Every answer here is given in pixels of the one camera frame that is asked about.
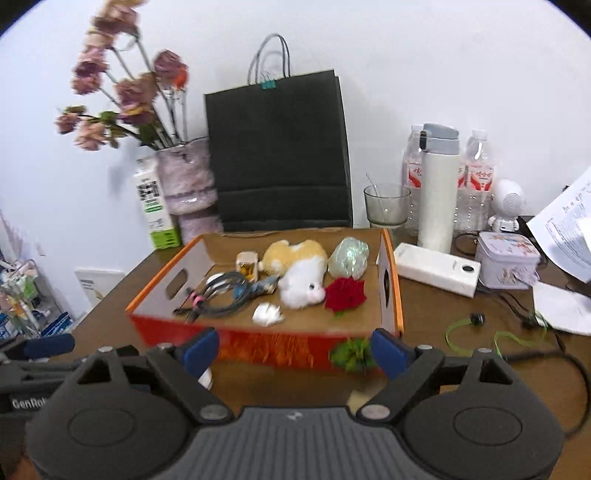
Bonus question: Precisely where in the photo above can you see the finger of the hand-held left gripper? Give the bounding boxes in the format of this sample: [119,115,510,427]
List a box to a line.
[0,333,88,371]

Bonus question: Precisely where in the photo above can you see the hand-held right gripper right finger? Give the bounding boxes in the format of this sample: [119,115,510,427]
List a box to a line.
[358,329,515,423]

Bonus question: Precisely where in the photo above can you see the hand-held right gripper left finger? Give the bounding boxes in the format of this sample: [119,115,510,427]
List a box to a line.
[76,329,232,423]

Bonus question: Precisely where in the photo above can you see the red cardboard box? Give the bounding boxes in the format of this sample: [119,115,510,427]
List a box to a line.
[126,227,404,372]

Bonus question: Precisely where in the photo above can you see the black braided cable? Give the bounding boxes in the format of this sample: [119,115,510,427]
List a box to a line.
[173,271,259,321]

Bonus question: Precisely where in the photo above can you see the red rose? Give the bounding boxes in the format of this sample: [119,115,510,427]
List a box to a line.
[324,277,368,317]

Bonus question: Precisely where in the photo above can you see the white tissue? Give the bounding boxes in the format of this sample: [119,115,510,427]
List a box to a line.
[252,303,284,328]

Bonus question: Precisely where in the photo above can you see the blue wave print packet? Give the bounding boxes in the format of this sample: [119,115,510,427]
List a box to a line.
[233,274,282,301]

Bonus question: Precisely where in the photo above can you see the iridescent plastic wrap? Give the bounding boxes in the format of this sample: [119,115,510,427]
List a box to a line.
[328,237,370,280]

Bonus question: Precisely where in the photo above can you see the yellow white plush hamster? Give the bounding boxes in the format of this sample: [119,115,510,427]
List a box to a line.
[259,240,328,308]

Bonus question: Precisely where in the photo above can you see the wooden desktop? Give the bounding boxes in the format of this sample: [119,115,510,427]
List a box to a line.
[69,217,591,480]

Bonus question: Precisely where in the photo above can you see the white power bank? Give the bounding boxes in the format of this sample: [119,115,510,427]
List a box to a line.
[394,243,481,298]

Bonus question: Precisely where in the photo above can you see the green neckband earphones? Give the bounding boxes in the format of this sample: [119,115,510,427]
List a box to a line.
[445,313,587,435]

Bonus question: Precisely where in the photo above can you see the clear glass cup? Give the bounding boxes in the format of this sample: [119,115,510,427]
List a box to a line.
[363,184,411,228]

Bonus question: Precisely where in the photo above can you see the white printed tin box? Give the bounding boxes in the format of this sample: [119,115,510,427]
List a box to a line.
[475,232,541,291]

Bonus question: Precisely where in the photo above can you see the white green milk carton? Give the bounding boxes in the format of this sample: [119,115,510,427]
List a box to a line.
[134,156,182,250]

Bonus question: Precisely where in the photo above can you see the clear glass stirrer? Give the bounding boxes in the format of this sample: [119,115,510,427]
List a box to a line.
[366,174,387,215]

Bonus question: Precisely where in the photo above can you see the white thermos bottle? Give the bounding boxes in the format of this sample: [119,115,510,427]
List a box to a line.
[417,123,460,254]

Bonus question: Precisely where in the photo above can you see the purple textured vase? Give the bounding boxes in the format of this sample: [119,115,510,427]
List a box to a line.
[154,137,225,245]

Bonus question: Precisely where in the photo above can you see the clear water bottle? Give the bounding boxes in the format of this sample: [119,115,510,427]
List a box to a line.
[456,130,496,232]
[403,124,426,232]

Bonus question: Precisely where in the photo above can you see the white paper sheet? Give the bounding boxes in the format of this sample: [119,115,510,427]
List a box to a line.
[533,281,591,335]

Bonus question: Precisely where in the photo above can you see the white round robot speaker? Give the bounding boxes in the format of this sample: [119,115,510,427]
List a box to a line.
[487,179,527,233]

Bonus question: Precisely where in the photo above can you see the black paper bag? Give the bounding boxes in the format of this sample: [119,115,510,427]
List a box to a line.
[204,33,354,232]

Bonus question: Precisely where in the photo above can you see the printed paper sheets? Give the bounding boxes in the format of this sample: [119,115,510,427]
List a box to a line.
[526,166,591,282]

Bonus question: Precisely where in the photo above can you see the dried pink flowers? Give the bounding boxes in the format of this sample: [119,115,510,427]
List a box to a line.
[55,0,190,151]

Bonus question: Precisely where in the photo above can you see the wire storage cart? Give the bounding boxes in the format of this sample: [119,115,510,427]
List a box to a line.
[0,258,75,342]

